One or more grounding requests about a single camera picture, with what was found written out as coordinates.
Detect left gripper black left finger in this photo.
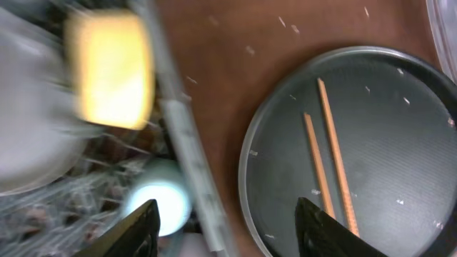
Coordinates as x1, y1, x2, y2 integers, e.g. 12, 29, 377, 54
74, 199, 160, 257

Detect yellow bowl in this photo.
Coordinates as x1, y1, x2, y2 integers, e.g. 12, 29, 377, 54
65, 9, 155, 130

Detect white round plate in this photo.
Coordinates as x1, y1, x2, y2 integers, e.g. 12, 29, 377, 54
1, 9, 93, 196

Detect light blue plastic cup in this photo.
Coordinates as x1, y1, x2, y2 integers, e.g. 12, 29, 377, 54
122, 158, 194, 237

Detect clear plastic waste bin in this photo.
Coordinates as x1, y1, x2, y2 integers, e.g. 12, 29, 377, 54
426, 0, 457, 83

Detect wooden chopstick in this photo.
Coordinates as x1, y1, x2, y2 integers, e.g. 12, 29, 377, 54
317, 78, 360, 237
303, 113, 336, 218

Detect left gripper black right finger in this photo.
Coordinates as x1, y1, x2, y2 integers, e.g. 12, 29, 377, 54
295, 197, 386, 257

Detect round black tray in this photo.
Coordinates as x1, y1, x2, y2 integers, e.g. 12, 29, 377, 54
238, 46, 456, 256

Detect grey dishwasher rack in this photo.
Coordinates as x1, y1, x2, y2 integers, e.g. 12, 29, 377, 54
1, 1, 238, 256

